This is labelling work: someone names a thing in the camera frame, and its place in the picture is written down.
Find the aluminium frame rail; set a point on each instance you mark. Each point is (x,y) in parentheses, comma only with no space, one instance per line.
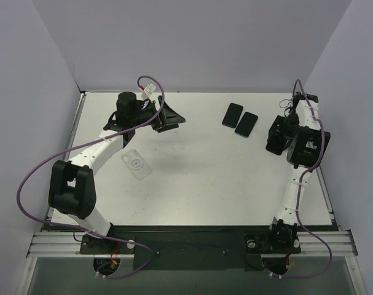
(68,245)

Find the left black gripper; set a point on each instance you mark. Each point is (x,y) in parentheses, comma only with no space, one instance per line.
(158,117)

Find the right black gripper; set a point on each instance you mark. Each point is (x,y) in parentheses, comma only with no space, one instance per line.
(275,139)

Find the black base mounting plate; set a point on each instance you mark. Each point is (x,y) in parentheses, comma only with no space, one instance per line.
(252,248)

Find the black phone clear case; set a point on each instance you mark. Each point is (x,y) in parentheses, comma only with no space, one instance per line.
(246,124)

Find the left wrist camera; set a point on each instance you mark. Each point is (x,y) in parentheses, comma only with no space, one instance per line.
(147,91)

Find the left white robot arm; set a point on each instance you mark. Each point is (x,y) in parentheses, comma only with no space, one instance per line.
(72,186)

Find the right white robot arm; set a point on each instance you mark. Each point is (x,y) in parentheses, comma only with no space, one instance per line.
(301,135)

